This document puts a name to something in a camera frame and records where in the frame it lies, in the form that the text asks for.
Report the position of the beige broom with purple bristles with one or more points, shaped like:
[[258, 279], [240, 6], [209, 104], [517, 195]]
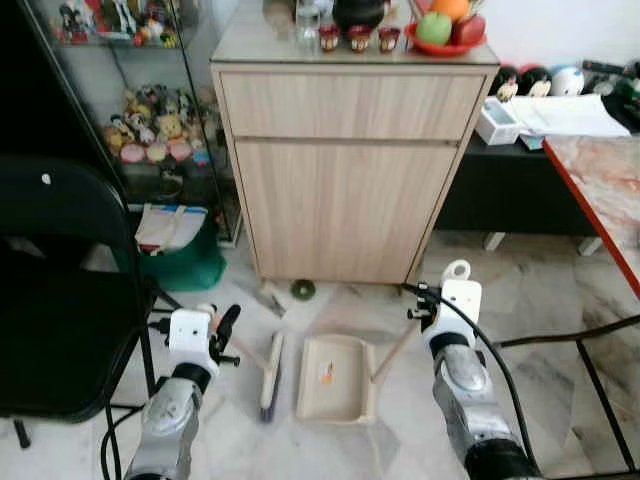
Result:
[[272, 380]]

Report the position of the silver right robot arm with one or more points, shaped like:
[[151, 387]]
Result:
[[472, 405]]

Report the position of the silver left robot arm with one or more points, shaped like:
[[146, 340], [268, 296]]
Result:
[[170, 425]]

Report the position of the green bag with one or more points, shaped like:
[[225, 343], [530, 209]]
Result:
[[190, 265]]

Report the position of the small round green disc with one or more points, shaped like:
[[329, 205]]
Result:
[[303, 290]]

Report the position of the light wooden cabinet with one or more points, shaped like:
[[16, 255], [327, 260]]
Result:
[[345, 200]]

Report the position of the black folding chair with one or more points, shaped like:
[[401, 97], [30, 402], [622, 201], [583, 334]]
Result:
[[60, 300]]

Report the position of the glass display cabinet with figurines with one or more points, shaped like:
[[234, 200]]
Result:
[[150, 120]]

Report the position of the red-edged marble table top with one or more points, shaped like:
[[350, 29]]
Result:
[[605, 190]]

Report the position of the small red cup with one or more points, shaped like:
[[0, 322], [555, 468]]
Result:
[[329, 39], [359, 39], [389, 40]]

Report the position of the clear drinking glass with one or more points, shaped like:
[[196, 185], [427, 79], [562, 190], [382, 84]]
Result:
[[306, 25]]

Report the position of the black low console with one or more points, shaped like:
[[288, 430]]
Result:
[[510, 190]]

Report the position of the white paper sheet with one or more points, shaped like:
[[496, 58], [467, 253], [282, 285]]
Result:
[[575, 118]]

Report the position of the small white box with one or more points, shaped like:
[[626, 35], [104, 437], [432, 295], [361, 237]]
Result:
[[497, 124]]

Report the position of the black round pot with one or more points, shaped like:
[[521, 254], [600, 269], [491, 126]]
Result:
[[360, 13]]

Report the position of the red fruit bowl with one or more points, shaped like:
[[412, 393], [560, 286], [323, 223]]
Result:
[[445, 50]]

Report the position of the white and blue round figure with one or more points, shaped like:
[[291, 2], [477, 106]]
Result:
[[567, 81]]

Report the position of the green apple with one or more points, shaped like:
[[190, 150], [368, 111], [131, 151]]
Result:
[[433, 30]]

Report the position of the red apple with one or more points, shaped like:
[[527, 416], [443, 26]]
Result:
[[470, 30]]

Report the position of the orange fruit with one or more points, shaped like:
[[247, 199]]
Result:
[[452, 9]]

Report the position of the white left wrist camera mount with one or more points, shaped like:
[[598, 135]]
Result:
[[190, 335]]

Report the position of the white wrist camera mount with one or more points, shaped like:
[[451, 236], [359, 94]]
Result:
[[461, 300], [190, 335]]

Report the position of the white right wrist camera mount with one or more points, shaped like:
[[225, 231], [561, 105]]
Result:
[[461, 300]]

